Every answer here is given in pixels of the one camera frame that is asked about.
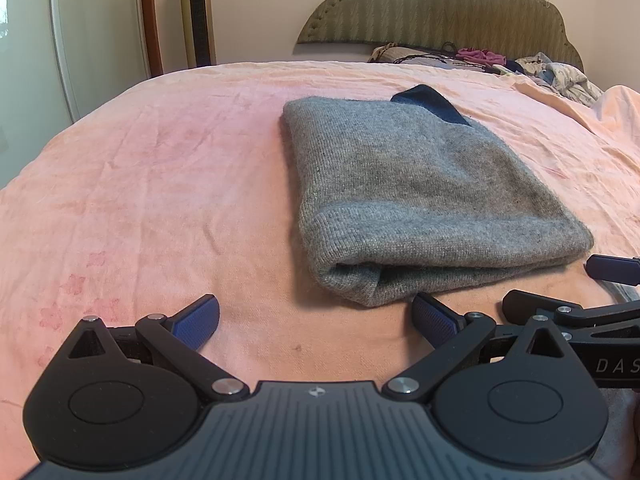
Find brown wooden door frame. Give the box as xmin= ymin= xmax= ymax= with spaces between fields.
xmin=138 ymin=0 xmax=164 ymax=79

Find grey sweater with navy sleeves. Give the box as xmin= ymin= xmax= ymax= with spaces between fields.
xmin=282 ymin=85 xmax=596 ymax=309

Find purple cloth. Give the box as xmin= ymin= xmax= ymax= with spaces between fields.
xmin=454 ymin=47 xmax=507 ymax=67

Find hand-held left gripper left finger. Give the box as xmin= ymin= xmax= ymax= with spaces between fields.
xmin=65 ymin=295 xmax=250 ymax=403

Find gold tower fan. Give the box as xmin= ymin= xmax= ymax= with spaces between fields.
xmin=178 ymin=0 xmax=217 ymax=68

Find white floral clothes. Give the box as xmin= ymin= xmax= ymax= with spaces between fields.
xmin=514 ymin=52 xmax=607 ymax=107

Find olive padded headboard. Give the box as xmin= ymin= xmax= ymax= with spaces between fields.
xmin=295 ymin=0 xmax=586 ymax=72

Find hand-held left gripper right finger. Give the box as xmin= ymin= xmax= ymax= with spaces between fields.
xmin=382 ymin=291 xmax=565 ymax=403

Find pink blanket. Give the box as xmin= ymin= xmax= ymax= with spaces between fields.
xmin=0 ymin=60 xmax=640 ymax=480

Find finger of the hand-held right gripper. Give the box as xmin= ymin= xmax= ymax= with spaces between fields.
xmin=501 ymin=289 xmax=640 ymax=346
xmin=586 ymin=254 xmax=640 ymax=287

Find black cord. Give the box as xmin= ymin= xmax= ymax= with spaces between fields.
xmin=392 ymin=41 xmax=498 ymax=73

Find white wardrobe door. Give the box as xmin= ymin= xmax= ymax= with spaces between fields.
xmin=0 ymin=0 xmax=152 ymax=188

